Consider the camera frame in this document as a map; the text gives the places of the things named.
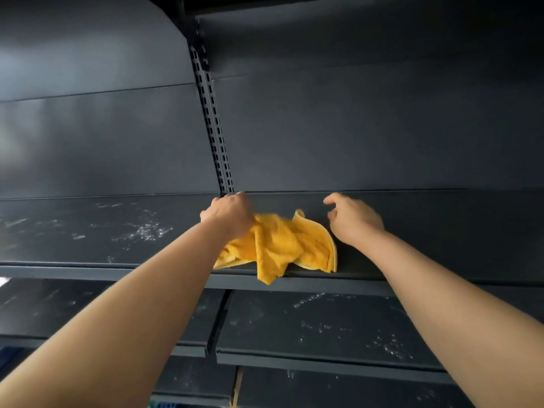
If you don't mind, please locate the dark metal shelf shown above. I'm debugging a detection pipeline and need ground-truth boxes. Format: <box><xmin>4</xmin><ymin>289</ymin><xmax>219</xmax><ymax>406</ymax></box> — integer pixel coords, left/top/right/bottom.
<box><xmin>236</xmin><ymin>189</ymin><xmax>544</xmax><ymax>299</ymax></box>
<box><xmin>0</xmin><ymin>193</ymin><xmax>239</xmax><ymax>283</ymax></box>
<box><xmin>0</xmin><ymin>278</ymin><xmax>227</xmax><ymax>358</ymax></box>
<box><xmin>150</xmin><ymin>356</ymin><xmax>239</xmax><ymax>408</ymax></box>
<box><xmin>215</xmin><ymin>289</ymin><xmax>544</xmax><ymax>386</ymax></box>
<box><xmin>235</xmin><ymin>366</ymin><xmax>474</xmax><ymax>408</ymax></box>

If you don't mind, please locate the person's left hand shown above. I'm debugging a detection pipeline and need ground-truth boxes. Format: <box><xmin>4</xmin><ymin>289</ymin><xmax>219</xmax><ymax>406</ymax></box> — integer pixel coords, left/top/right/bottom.
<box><xmin>200</xmin><ymin>191</ymin><xmax>256</xmax><ymax>243</ymax></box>

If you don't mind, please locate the person's right forearm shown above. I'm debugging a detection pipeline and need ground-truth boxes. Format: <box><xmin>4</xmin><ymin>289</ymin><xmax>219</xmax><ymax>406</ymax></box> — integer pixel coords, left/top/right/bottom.
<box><xmin>360</xmin><ymin>230</ymin><xmax>544</xmax><ymax>408</ymax></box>

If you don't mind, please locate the person's right hand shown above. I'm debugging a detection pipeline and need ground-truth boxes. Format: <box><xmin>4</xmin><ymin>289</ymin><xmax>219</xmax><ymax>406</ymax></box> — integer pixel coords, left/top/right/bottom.
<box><xmin>323</xmin><ymin>192</ymin><xmax>386</xmax><ymax>248</ymax></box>

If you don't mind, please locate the yellow cleaning cloth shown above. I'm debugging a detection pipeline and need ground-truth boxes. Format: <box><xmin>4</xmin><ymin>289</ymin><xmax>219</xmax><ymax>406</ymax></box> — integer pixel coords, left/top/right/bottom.
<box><xmin>212</xmin><ymin>209</ymin><xmax>338</xmax><ymax>286</ymax></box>

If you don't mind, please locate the dark metal back panel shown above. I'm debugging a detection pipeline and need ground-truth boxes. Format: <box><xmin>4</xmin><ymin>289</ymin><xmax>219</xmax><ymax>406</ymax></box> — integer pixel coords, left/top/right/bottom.
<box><xmin>0</xmin><ymin>0</ymin><xmax>197</xmax><ymax>103</ymax></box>
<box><xmin>0</xmin><ymin>83</ymin><xmax>222</xmax><ymax>199</ymax></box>
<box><xmin>211</xmin><ymin>50</ymin><xmax>544</xmax><ymax>194</ymax></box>
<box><xmin>195</xmin><ymin>0</ymin><xmax>544</xmax><ymax>80</ymax></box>

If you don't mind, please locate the person's left forearm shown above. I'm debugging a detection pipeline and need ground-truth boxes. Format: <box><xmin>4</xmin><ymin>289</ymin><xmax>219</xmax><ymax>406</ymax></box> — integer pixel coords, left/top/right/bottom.
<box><xmin>0</xmin><ymin>220</ymin><xmax>254</xmax><ymax>408</ymax></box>

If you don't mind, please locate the slotted metal shelf upright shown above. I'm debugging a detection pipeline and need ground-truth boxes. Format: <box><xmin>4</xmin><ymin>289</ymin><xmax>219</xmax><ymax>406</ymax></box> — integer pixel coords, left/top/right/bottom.
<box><xmin>187</xmin><ymin>17</ymin><xmax>235</xmax><ymax>197</ymax></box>

